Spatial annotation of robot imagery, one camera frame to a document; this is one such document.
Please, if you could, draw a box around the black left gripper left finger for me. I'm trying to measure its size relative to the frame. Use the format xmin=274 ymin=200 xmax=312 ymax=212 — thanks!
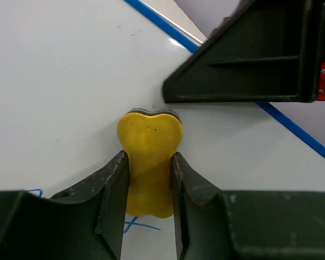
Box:
xmin=0 ymin=152 xmax=129 ymax=259

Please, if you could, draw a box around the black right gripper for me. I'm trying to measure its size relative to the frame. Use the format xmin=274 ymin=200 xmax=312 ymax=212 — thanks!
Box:
xmin=162 ymin=1 xmax=325 ymax=103

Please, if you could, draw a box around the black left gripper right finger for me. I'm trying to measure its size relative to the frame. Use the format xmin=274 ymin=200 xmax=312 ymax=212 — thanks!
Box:
xmin=171 ymin=153 xmax=325 ymax=259

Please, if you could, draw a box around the yellow whiteboard eraser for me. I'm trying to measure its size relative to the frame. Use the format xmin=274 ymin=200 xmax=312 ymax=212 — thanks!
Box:
xmin=117 ymin=109 xmax=183 ymax=218

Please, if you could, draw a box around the blue framed small whiteboard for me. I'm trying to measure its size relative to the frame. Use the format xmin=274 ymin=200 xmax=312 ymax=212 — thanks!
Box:
xmin=0 ymin=1 xmax=325 ymax=259

